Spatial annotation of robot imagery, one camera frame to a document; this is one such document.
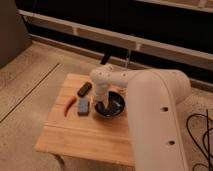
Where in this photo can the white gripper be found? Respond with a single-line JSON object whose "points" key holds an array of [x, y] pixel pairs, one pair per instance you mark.
{"points": [[101, 94]]}

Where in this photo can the black ceramic bowl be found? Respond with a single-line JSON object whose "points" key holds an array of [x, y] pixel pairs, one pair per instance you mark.
{"points": [[116, 105]]}

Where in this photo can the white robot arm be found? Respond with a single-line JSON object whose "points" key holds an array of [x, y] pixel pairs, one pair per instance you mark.
{"points": [[151, 99]]}

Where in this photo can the black rectangular remote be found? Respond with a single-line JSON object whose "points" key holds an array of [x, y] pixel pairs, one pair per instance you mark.
{"points": [[84, 89]]}

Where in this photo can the blue sponge block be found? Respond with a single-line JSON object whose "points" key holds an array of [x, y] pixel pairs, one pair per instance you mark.
{"points": [[83, 107]]}

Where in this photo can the red chili pepper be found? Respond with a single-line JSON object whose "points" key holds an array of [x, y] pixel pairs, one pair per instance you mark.
{"points": [[71, 101]]}

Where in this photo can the wooden side table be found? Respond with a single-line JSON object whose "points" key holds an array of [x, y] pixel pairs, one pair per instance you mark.
{"points": [[89, 137]]}

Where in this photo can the white shelf rail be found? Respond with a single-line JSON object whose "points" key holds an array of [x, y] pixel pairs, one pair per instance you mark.
{"points": [[166, 51]]}

